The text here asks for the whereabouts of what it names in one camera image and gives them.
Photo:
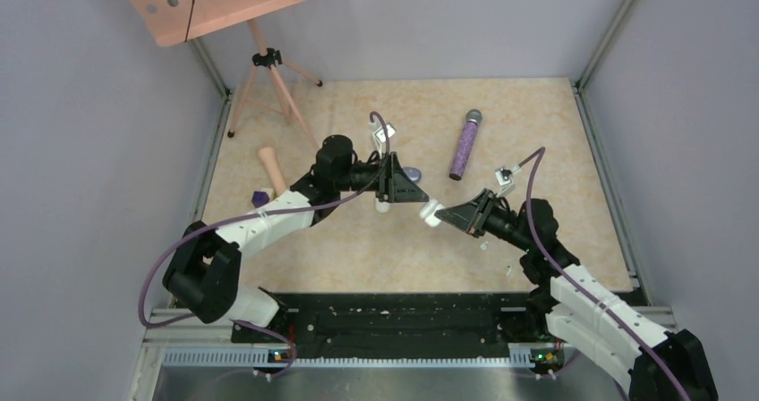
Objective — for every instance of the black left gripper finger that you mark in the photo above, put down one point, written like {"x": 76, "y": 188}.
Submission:
{"x": 401, "y": 181}
{"x": 410, "y": 197}

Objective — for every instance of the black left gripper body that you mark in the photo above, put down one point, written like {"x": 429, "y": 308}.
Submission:
{"x": 382, "y": 185}

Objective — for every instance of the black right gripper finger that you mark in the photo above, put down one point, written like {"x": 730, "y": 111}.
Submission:
{"x": 465, "y": 222}
{"x": 469, "y": 208}

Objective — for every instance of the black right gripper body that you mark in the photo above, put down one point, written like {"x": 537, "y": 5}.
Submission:
{"x": 481, "y": 226}

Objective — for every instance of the lavender charging case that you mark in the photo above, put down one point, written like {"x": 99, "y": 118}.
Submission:
{"x": 413, "y": 173}

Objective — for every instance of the white earbud case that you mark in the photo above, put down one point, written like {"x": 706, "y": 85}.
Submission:
{"x": 428, "y": 213}

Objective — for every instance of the white oval charging case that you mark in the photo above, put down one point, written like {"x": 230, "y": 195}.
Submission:
{"x": 381, "y": 206}

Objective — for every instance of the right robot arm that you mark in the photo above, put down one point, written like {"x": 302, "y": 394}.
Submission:
{"x": 645, "y": 359}

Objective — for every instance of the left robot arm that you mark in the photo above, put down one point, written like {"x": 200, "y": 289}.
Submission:
{"x": 204, "y": 271}

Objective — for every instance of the purple glitter microphone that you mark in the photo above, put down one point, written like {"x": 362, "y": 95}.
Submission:
{"x": 464, "y": 147}

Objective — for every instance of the small purple block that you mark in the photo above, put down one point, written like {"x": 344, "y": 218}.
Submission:
{"x": 260, "y": 198}

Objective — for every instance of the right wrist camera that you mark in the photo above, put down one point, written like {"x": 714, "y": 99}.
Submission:
{"x": 506, "y": 178}

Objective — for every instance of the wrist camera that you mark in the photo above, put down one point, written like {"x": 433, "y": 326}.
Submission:
{"x": 506, "y": 178}
{"x": 380, "y": 135}

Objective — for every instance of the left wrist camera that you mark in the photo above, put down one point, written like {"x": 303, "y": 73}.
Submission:
{"x": 380, "y": 135}

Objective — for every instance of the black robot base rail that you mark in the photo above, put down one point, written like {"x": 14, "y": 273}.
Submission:
{"x": 415, "y": 327}

